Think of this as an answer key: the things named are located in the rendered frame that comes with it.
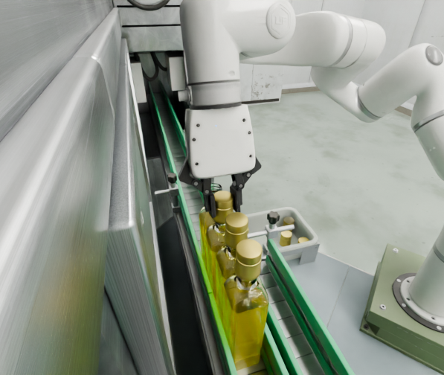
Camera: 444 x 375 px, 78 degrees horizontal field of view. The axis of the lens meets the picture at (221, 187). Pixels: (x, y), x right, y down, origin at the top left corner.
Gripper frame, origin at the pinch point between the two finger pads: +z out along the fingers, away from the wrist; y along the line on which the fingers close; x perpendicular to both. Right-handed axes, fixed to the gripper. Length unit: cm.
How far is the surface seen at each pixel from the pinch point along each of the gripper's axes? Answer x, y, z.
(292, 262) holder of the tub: 22.1, 25.9, 33.7
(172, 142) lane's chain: 87, 1, 5
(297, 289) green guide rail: -2.3, 12.9, 20.1
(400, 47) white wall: 314, 364, -49
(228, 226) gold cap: -6.6, -1.2, 1.1
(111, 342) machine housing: -24.9, -14.9, -2.3
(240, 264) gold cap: -11.9, -1.5, 3.9
